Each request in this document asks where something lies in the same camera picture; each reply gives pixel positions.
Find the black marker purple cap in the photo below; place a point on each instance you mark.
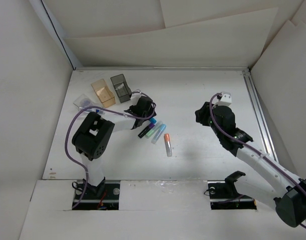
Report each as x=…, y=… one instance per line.
x=146, y=130

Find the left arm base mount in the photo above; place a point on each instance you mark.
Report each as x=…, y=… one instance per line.
x=105, y=197

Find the light blue highlighter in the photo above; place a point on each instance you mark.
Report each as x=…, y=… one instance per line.
x=158, y=134

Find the aluminium rail right edge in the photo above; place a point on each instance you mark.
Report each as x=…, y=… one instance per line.
x=259, y=115

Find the orange highlighter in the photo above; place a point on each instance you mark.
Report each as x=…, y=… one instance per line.
x=168, y=145

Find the clear bottle blue nozzle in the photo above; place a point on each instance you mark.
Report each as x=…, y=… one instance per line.
x=96, y=110

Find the orange translucent container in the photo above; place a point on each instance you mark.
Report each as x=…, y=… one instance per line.
x=103, y=93

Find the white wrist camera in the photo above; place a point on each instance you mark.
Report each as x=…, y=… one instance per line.
x=136, y=94
x=223, y=99

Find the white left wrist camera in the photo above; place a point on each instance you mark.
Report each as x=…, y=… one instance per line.
x=136, y=94

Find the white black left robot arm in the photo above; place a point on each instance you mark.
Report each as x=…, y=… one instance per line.
x=92, y=137

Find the clear translucent container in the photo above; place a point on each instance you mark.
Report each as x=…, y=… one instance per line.
x=84, y=101

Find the grey translucent container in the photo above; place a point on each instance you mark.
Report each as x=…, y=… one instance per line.
x=121, y=88

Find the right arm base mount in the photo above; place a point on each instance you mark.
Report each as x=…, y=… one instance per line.
x=224, y=196

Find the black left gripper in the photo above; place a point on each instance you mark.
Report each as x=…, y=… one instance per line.
x=150, y=113

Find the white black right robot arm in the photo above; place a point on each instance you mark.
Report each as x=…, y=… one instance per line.
x=286, y=193

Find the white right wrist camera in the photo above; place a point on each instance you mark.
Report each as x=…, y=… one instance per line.
x=223, y=99

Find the aluminium rail back edge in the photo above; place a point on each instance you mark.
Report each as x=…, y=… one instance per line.
x=197, y=68

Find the aluminium rail edge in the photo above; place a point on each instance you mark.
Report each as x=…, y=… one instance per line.
x=259, y=115
x=197, y=68

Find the green clear-cap highlighter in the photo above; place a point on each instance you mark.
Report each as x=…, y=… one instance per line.
x=153, y=129

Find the black marker blue cap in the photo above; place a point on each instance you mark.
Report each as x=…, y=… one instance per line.
x=152, y=120

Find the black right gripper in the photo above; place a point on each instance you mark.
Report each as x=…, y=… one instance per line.
x=202, y=114

